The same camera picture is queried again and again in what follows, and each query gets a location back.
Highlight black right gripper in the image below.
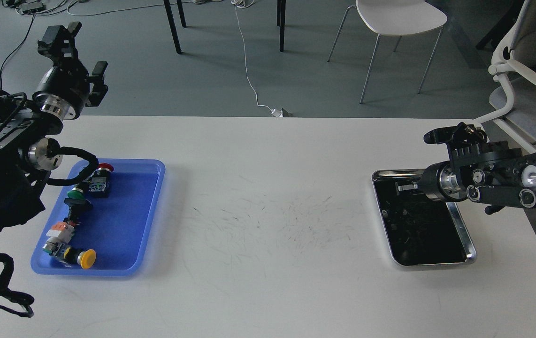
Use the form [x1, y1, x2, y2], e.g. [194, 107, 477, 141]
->
[397, 162, 465, 202]

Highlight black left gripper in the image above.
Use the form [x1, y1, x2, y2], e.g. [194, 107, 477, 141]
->
[32, 22, 108, 121]

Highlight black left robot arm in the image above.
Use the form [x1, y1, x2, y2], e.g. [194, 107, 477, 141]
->
[0, 22, 108, 317]

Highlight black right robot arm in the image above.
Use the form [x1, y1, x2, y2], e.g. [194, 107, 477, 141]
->
[395, 148, 536, 215]

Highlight silver metal tray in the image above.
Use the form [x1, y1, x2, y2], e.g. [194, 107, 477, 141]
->
[372, 169, 477, 269]

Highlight black table leg left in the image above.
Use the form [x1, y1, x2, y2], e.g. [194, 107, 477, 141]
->
[163, 0, 187, 55]

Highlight black table leg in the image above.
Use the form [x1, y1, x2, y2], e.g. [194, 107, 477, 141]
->
[163, 0, 187, 55]
[276, 0, 286, 52]

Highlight white grey office chair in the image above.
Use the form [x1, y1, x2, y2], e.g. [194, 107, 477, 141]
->
[476, 0, 536, 153]

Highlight white plastic chair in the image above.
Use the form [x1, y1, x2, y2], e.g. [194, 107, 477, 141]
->
[329, 0, 448, 104]

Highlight blue plastic tray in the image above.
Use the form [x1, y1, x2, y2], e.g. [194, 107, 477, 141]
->
[31, 158, 166, 277]

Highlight black table leg right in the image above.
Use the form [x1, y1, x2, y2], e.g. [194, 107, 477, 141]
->
[276, 0, 286, 52]

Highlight black cable on floor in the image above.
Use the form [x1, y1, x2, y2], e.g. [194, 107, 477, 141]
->
[0, 0, 76, 141]

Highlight red push button switch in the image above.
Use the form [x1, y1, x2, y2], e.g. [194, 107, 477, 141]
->
[88, 162, 114, 198]

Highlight green push button switch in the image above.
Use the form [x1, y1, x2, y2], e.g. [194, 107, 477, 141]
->
[66, 184, 88, 200]

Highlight white cable on floor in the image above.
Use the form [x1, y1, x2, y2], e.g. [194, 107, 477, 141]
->
[231, 0, 292, 118]

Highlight orange white switch block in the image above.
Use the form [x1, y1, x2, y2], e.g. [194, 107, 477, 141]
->
[41, 221, 75, 256]

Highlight yellow push button switch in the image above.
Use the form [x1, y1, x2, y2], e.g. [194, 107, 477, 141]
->
[58, 246, 97, 269]

